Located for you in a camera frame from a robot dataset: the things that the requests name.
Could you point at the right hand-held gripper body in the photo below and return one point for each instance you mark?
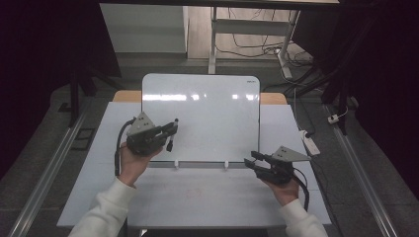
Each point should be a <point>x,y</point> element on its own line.
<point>280,168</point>

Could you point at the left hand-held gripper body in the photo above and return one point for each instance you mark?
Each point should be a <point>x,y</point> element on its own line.
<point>141,138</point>

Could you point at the black and white marker pen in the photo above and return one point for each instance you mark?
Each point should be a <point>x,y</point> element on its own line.
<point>170,144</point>

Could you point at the white whiteboard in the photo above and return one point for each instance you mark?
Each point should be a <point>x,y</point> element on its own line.
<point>214,125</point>

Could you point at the person's right hand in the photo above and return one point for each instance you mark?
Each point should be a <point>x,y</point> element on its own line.
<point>285,192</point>

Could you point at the person's left hand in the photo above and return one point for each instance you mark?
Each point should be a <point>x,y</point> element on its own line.
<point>133,164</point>

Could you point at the white whiteboard stand clip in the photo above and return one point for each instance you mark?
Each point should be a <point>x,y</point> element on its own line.
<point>226,164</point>
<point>176,164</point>

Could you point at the white power strip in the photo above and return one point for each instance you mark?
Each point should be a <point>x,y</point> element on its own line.
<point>310,144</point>

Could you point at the white table sheet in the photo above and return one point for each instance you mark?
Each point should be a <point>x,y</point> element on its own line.
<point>210,200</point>

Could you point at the small white plug adapter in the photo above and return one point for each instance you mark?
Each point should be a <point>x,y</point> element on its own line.
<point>333,118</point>

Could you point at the black metal stand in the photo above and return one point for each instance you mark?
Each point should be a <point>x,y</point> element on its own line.
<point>75,98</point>
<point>341,98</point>

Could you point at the white cabinet panel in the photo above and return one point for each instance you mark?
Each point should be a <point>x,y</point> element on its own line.
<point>145,29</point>

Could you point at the black floor frame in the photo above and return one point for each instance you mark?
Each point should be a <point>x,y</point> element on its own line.
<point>75,144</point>

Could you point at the aluminium rail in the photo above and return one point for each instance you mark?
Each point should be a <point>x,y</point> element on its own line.
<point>46,177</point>
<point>362,181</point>

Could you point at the white desk frame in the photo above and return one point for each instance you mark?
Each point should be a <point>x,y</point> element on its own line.
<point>250,27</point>

